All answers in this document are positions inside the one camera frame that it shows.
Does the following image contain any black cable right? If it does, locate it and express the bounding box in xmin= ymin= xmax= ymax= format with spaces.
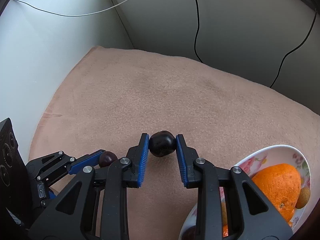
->
xmin=269 ymin=8 xmax=318 ymax=88

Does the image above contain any black camera box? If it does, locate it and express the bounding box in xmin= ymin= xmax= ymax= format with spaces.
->
xmin=0 ymin=118 xmax=33 ymax=227

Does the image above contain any small tan longan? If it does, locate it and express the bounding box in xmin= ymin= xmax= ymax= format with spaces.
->
xmin=221 ymin=202 xmax=228 ymax=226

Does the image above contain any small mandarin in bowl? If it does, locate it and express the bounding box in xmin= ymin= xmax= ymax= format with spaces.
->
xmin=222 ymin=224 xmax=228 ymax=238

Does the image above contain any dark purple plum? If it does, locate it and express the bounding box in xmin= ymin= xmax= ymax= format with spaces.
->
xmin=181 ymin=226 xmax=196 ymax=240

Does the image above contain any dark black plum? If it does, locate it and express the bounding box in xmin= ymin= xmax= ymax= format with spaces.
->
xmin=149 ymin=131 xmax=177 ymax=158

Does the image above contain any brown longan with stem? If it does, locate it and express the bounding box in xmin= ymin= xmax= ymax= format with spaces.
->
xmin=295 ymin=187 xmax=311 ymax=209

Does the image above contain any dark red cherry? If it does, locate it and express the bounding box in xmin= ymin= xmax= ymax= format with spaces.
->
xmin=99 ymin=151 xmax=118 ymax=168

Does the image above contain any large rough orange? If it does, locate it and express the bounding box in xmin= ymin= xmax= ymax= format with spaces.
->
xmin=252 ymin=164 xmax=301 ymax=222

